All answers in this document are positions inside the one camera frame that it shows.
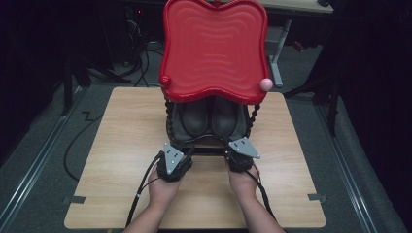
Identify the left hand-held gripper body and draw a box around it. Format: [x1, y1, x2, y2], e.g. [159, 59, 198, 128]
[156, 142, 194, 183]

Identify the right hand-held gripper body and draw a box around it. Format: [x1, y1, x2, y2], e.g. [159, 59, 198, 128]
[223, 136, 261, 174]

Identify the black flip-flop slipper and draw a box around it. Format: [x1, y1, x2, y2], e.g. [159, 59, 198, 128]
[178, 97, 209, 140]
[211, 96, 241, 140]

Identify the red shoe rack top tray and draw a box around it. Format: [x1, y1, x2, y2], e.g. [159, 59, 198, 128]
[158, 0, 274, 157]

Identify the person's left hand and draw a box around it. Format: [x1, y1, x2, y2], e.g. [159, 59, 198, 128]
[147, 163, 183, 210]

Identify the person's right hand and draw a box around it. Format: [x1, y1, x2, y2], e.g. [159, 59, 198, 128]
[225, 160, 260, 203]

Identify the black metal stand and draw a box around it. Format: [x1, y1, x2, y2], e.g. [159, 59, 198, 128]
[60, 52, 130, 117]
[283, 76, 342, 138]

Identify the dark computer tower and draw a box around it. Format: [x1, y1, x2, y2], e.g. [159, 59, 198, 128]
[123, 5, 148, 66]

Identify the light desk with metal leg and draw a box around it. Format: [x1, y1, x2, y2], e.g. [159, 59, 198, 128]
[258, 0, 334, 89]

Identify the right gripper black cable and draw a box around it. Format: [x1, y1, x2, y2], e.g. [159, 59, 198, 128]
[244, 163, 278, 222]

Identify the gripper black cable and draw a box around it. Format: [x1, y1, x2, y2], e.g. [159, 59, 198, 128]
[244, 163, 278, 222]
[124, 150, 163, 228]

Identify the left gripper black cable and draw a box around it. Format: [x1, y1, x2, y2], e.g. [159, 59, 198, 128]
[124, 150, 163, 228]

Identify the black cable on floor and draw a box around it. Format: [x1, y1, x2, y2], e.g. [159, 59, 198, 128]
[63, 111, 105, 183]

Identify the bundle of black cables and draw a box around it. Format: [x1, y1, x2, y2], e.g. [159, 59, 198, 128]
[122, 38, 165, 88]

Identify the metal floor rail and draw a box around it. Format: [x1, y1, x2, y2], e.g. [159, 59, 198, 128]
[314, 104, 379, 233]
[0, 86, 86, 228]

